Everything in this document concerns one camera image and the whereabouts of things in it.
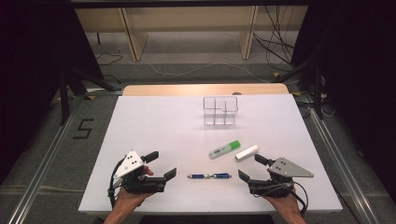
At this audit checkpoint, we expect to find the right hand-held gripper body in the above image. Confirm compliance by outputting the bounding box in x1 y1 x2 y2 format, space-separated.
247 157 315 199

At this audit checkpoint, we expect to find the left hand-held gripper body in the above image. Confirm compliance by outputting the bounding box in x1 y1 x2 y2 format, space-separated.
112 149 167 195

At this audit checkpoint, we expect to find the white cylindrical tube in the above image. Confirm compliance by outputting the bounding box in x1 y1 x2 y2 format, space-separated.
234 144 260 162

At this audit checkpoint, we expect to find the blue ballpoint pen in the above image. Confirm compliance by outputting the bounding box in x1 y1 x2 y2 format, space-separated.
187 173 233 180

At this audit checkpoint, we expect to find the green highlighter pen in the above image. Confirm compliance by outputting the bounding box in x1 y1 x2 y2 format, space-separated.
208 139 242 161

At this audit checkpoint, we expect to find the clear acrylic desk organizer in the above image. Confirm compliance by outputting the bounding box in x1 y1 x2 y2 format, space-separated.
203 95 239 127

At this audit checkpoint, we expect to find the person's left hand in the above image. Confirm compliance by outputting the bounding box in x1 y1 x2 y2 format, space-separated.
115 165 155 210

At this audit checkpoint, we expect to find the person's right hand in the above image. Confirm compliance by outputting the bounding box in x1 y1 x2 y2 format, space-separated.
263 187 304 216

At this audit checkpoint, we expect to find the light wooden table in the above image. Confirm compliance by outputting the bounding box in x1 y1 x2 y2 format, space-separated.
121 83 290 97

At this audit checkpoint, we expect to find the black metal stand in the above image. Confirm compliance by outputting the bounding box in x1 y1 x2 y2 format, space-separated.
59 66 124 125
274 59 325 120

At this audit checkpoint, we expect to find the black curtain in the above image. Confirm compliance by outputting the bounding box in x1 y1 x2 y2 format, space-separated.
0 0 105 185
290 0 396 175

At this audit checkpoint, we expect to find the light wooden desk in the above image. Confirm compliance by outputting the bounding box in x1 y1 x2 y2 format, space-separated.
74 5 310 63

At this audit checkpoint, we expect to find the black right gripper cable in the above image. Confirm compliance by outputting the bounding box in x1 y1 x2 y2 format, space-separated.
251 181 309 216

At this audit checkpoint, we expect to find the aluminium floor rail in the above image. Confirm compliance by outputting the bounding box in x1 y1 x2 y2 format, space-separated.
303 92 379 224
7 92 85 224

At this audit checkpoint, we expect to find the white floor cable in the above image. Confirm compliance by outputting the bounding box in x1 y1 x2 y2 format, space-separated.
144 60 272 84

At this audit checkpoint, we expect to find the thin black floor cable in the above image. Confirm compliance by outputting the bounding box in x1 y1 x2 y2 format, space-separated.
94 52 124 85

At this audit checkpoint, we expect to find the bundle of black cables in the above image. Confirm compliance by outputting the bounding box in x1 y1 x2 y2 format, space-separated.
252 5 300 68

